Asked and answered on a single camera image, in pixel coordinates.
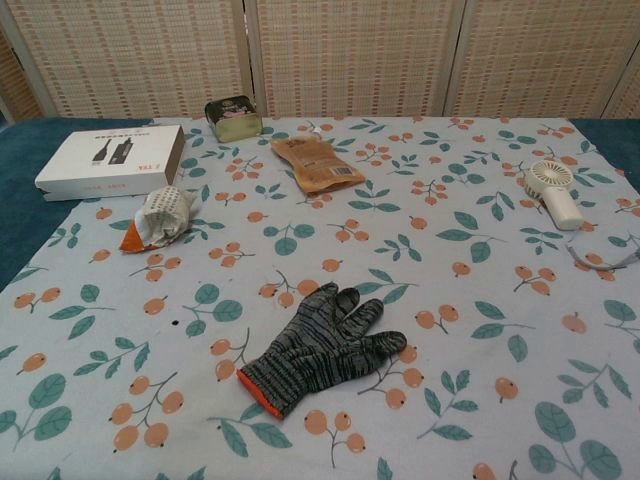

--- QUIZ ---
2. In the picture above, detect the brown snack pouch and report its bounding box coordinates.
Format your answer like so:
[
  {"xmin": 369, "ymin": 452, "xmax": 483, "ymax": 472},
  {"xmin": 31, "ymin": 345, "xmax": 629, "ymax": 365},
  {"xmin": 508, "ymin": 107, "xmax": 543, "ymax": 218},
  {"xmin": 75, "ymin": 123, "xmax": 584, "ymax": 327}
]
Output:
[{"xmin": 269, "ymin": 133, "xmax": 366, "ymax": 196}]

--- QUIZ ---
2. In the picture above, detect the woven bamboo folding screen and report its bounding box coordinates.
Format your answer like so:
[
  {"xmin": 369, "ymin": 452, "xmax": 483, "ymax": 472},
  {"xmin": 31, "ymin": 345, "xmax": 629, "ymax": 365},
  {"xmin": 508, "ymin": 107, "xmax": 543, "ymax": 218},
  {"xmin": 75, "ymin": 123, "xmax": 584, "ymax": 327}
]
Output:
[{"xmin": 0, "ymin": 0, "xmax": 640, "ymax": 122}]

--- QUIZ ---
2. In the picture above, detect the floral printed tablecloth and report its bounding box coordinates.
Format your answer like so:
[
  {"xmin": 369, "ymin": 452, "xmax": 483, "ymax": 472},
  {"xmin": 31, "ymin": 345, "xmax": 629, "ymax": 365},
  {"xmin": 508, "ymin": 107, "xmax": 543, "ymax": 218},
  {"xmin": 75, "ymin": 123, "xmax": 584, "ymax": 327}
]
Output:
[{"xmin": 0, "ymin": 115, "xmax": 640, "ymax": 480}]

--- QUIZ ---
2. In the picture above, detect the dark green tin can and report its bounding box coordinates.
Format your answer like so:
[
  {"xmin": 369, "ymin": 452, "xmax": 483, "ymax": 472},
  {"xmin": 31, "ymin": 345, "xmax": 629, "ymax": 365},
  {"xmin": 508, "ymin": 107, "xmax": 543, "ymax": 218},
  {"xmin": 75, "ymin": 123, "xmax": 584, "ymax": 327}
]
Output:
[{"xmin": 204, "ymin": 94, "xmax": 264, "ymax": 144}]

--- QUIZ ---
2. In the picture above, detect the white cardboard product box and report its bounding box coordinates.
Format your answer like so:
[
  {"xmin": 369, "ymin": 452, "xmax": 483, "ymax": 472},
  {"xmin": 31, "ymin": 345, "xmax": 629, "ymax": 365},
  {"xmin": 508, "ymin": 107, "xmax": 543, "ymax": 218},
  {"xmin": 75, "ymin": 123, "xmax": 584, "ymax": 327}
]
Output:
[{"xmin": 34, "ymin": 123, "xmax": 187, "ymax": 204}]

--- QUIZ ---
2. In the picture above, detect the gray knitted work glove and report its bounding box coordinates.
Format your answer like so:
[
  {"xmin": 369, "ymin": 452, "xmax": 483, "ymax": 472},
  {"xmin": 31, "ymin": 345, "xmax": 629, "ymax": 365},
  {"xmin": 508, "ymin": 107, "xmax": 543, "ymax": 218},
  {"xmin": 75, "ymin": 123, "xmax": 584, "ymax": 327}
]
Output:
[{"xmin": 237, "ymin": 281, "xmax": 409, "ymax": 419}]

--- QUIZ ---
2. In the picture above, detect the white handheld fan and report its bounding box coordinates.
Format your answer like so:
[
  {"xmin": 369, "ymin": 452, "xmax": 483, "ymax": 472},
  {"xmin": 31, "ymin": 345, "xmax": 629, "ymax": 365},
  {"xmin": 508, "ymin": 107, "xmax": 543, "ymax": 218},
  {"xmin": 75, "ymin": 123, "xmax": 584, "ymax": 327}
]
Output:
[{"xmin": 522, "ymin": 159, "xmax": 585, "ymax": 231}]

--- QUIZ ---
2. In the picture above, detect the crumpled white orange wrapper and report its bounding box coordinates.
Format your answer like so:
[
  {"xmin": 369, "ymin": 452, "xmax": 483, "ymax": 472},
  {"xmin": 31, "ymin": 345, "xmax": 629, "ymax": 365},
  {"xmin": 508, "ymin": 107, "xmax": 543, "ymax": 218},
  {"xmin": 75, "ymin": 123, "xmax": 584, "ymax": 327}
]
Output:
[{"xmin": 118, "ymin": 184, "xmax": 197, "ymax": 254}]

